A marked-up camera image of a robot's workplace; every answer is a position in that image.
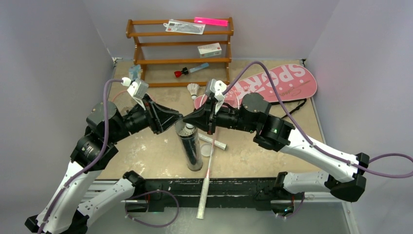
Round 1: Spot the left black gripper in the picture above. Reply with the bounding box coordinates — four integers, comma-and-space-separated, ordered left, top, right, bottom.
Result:
109, 93, 183, 142

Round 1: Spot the white shuttlecock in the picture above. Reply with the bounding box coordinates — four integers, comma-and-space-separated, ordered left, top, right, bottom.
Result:
187, 83, 200, 100
179, 123, 196, 137

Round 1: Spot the black shuttlecock tube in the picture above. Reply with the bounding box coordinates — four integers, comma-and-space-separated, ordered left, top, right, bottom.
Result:
174, 120, 203, 172

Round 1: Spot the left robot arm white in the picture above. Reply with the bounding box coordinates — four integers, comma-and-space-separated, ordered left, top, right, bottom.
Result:
25, 95, 182, 234

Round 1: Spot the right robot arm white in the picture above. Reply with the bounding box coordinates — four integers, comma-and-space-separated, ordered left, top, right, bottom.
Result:
183, 93, 369, 202

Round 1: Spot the pink badminton racket left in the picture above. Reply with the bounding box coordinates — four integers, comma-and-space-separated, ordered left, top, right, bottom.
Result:
111, 91, 227, 150

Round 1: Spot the pink white badminton racket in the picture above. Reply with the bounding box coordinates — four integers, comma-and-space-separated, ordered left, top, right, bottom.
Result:
196, 90, 240, 219

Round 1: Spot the clear plastic tube lid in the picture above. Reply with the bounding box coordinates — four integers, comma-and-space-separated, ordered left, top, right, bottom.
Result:
200, 143, 213, 157

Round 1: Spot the red black blue marker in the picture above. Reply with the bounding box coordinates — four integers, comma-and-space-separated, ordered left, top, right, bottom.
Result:
174, 63, 209, 78

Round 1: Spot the light blue white device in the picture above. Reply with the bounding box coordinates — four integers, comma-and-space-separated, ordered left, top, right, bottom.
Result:
128, 64, 142, 81

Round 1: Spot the white red small box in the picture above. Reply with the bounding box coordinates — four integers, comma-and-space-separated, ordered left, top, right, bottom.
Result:
197, 43, 222, 58

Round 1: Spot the wooden three-tier shelf rack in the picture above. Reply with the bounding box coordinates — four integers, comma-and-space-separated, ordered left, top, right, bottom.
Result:
125, 17, 234, 85

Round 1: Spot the white packaged item on shelf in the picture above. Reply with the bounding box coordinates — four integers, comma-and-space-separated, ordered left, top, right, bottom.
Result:
163, 19, 206, 35

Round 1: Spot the pink sport racket bag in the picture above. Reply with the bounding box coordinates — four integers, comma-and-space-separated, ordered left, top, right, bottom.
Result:
225, 64, 318, 108

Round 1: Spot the pink fluorescent bar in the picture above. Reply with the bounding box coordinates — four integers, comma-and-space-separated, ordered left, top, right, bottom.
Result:
194, 17, 228, 27

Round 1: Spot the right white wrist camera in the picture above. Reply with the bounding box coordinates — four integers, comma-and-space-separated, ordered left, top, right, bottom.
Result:
205, 79, 227, 112

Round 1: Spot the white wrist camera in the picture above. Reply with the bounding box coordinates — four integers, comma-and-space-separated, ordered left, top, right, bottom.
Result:
205, 79, 227, 112
121, 77, 149, 110

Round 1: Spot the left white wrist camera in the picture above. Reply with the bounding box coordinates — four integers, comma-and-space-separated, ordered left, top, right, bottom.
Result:
121, 77, 149, 110

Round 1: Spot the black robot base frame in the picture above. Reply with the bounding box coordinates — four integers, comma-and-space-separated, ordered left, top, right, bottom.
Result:
66, 173, 352, 214

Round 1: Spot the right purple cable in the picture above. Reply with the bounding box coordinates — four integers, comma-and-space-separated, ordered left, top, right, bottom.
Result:
225, 61, 413, 220

